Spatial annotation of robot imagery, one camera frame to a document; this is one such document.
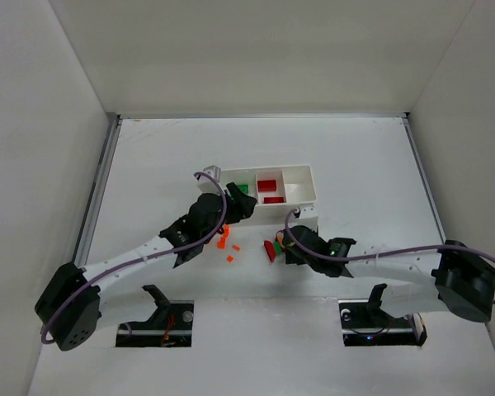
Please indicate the red lego brick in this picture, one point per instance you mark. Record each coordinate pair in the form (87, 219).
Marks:
(273, 200)

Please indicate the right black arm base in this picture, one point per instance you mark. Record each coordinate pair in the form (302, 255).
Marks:
(364, 324)

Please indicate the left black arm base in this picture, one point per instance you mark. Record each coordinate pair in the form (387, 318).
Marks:
(168, 326)

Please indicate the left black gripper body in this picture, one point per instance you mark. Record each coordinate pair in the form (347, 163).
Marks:
(237, 202)

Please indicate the red lego block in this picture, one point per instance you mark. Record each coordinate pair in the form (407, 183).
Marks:
(267, 185)

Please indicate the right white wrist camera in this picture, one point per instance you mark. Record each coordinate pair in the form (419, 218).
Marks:
(305, 215)

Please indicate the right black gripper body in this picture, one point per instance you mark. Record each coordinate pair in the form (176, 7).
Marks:
(290, 249)

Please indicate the orange lego brick cluster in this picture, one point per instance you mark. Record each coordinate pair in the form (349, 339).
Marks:
(224, 231)

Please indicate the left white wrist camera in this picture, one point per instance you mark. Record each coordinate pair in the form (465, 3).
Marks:
(209, 180)

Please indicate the white three-compartment container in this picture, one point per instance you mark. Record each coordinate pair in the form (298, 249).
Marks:
(294, 183)

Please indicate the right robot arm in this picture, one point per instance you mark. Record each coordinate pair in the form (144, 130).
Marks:
(447, 278)

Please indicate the green flower lego stack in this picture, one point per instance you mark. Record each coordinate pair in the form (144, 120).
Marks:
(274, 247)

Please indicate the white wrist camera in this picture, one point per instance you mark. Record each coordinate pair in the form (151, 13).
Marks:
(209, 180)
(305, 215)

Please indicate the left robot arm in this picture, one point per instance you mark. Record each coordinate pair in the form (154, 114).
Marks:
(77, 300)

